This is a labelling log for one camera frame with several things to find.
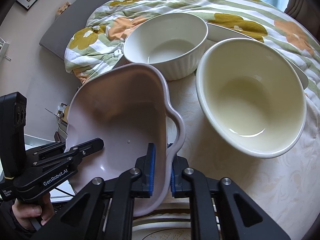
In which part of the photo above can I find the pink baking dish with handles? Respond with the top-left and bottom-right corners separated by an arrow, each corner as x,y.
66,63 -> 186,217

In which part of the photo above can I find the cream round bowl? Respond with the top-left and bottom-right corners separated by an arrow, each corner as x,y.
196,38 -> 306,159

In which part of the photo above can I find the person's left hand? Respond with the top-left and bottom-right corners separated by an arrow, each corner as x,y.
12,193 -> 55,230

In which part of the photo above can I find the cream floral tablecloth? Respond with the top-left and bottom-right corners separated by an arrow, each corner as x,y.
169,73 -> 319,239

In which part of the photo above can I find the grey headboard cushion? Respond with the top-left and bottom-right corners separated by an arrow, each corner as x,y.
39,0 -> 110,60

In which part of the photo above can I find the floral striped blanket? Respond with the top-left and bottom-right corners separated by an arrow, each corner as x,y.
64,0 -> 319,105

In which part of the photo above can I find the white ribbed bowl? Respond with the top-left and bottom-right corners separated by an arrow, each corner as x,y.
123,13 -> 209,81

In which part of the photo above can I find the white flat plate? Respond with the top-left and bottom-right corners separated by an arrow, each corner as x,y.
205,23 -> 309,89

